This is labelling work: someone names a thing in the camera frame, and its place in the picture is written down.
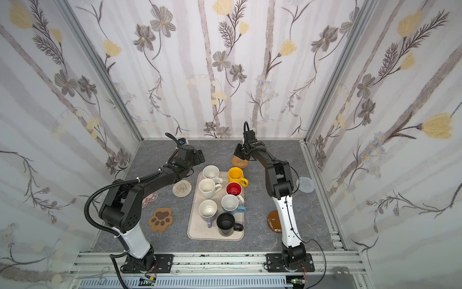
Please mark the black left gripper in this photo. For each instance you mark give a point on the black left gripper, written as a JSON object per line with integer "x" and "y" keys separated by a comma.
{"x": 197, "y": 156}

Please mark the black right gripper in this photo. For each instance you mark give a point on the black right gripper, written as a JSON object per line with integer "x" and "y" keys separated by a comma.
{"x": 246, "y": 149}

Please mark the woven rattan round coaster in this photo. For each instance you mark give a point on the woven rattan round coaster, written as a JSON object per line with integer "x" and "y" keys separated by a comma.
{"x": 240, "y": 163}

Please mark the grey blue woven coaster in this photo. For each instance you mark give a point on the grey blue woven coaster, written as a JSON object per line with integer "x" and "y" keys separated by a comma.
{"x": 305, "y": 185}

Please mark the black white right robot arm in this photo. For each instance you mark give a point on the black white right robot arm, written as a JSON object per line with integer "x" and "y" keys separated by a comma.
{"x": 280, "y": 186}

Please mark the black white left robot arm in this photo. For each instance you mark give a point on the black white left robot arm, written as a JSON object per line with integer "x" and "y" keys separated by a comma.
{"x": 121, "y": 209}

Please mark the colourful woven round coaster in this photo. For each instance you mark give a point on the colourful woven round coaster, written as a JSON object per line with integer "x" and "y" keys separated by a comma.
{"x": 182, "y": 188}

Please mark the pink flower shaped coaster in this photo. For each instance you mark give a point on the pink flower shaped coaster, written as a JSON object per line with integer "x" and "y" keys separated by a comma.
{"x": 148, "y": 199}

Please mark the brown paw shaped coaster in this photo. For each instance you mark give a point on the brown paw shaped coaster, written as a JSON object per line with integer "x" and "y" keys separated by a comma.
{"x": 161, "y": 220}

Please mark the glossy amber round coaster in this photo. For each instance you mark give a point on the glossy amber round coaster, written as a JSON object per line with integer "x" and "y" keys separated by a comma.
{"x": 273, "y": 222}

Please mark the yellow mug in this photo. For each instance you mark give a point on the yellow mug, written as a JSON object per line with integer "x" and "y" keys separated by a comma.
{"x": 236, "y": 175}

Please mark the speckled white mug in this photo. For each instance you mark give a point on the speckled white mug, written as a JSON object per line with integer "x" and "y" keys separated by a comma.
{"x": 212, "y": 172}

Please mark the plain white mug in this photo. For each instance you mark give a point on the plain white mug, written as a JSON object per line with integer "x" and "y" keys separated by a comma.
{"x": 208, "y": 188}

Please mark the white mug red inside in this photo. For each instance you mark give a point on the white mug red inside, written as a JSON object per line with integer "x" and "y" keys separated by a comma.
{"x": 236, "y": 190}

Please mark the beige serving tray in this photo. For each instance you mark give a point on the beige serving tray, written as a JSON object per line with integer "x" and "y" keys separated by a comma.
{"x": 197, "y": 227}

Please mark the black mug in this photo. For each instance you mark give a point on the black mug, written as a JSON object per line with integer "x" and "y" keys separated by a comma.
{"x": 227, "y": 225}

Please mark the white mug blue handle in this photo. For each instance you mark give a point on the white mug blue handle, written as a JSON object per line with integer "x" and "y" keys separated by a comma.
{"x": 233, "y": 204}

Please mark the white mug purple handle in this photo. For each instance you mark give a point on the white mug purple handle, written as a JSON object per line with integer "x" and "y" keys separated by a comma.
{"x": 208, "y": 211}

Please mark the white slotted cable duct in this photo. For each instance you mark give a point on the white slotted cable duct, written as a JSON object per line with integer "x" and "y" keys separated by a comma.
{"x": 209, "y": 282}

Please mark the aluminium mounting rail frame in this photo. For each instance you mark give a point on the aluminium mounting rail frame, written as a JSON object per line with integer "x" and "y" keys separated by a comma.
{"x": 328, "y": 269}

